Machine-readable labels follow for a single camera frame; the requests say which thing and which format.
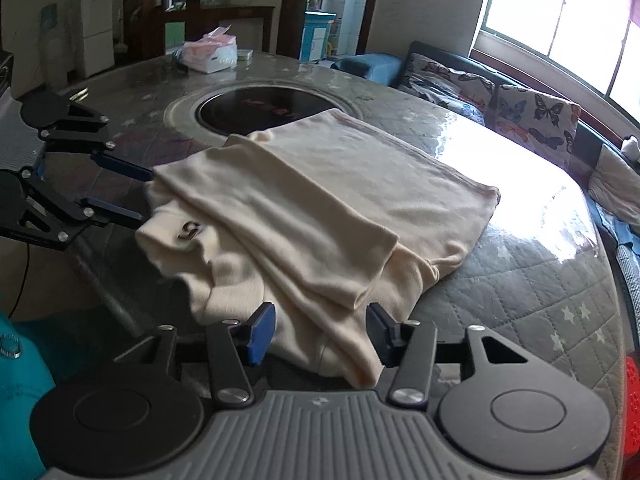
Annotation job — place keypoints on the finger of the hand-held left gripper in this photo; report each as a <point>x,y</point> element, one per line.
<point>120,216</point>
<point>125,167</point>

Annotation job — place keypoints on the window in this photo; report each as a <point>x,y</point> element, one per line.
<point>560,10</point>

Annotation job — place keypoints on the butterfly print cushion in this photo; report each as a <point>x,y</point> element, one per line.
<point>445,85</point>
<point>535,120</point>

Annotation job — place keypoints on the white refrigerator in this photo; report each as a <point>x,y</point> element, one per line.
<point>97,25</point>

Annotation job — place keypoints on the blue corner sofa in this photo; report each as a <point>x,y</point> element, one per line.
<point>370,65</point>

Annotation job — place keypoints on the cream knit garment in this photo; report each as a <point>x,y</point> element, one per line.
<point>325,200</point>

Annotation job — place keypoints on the red plastic stool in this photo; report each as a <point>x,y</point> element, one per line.
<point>632,405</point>

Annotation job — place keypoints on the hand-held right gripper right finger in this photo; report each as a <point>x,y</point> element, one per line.
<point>381,335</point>

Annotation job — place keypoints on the small round tin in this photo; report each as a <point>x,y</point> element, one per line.
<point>245,56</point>

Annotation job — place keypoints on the dark wooden door frame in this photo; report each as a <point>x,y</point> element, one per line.
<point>372,5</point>

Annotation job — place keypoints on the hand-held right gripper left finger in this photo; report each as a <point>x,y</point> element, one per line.
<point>261,332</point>

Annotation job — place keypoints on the dark wooden display cabinet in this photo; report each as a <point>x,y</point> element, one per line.
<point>220,15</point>

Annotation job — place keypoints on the grey pillow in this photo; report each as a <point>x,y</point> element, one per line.
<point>615,185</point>

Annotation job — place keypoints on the person's teal clothing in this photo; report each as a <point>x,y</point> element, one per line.
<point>22,395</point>

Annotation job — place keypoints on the pink tissue pack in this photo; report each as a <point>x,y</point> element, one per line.
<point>210,52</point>

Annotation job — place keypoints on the round black built-in cooktop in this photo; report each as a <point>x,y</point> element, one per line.
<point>240,110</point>

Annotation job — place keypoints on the white plush toy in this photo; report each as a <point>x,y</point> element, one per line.
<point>632,147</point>

